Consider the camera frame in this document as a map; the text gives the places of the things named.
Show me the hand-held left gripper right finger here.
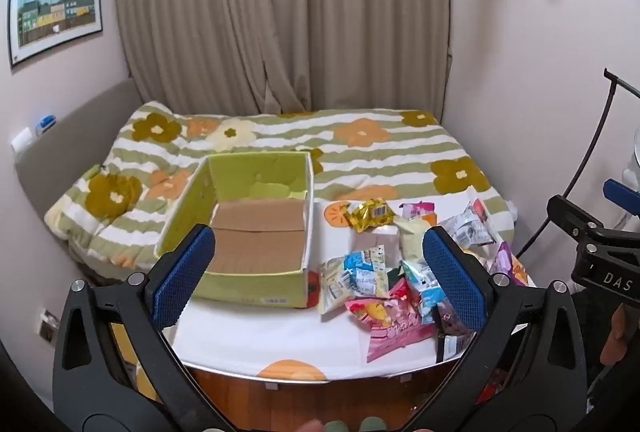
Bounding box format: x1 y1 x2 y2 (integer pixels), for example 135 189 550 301
395 226 587 432

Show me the person's right hand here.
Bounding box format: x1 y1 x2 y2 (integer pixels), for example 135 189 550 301
600 303 630 364

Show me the dark snack packet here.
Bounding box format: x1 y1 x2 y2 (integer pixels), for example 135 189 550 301
434 307 477 364

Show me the silver snack packet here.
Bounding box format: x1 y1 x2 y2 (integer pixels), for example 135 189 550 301
440 199 499 247

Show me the green cardboard box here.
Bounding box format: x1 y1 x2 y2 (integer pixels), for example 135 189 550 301
154 151 315 309

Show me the beige curtain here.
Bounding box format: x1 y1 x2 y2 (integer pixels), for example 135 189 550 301
114 0 453 119

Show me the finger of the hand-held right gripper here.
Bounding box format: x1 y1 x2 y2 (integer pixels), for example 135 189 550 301
546 195 608 240
603 179 640 214

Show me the black curved rod stand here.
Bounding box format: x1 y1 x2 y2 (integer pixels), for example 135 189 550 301
515 68 640 260

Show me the framed wall poster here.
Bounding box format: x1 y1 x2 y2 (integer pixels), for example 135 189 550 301
7 0 104 70

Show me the blue white snack packet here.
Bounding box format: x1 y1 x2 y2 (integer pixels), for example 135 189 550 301
401 259 448 325
318 248 390 316

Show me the white wall switch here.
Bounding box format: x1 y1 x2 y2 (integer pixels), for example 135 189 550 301
11 128 36 154

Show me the grey padded headboard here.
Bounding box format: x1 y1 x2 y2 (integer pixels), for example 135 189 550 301
14 79 147 195

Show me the purple snack packet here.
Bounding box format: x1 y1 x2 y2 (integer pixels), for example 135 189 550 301
489 242 529 288

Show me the wall socket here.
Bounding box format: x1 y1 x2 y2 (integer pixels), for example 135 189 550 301
39 309 61 343

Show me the gold snack packet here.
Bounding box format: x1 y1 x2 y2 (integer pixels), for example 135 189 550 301
348 198 396 233

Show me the floral striped blanket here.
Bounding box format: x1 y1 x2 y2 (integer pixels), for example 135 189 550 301
44 101 517 274

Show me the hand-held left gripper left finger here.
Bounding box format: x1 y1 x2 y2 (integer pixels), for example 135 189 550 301
52 224 236 432

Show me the small pink white snack packet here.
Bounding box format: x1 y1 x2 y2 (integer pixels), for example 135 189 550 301
398 201 437 219

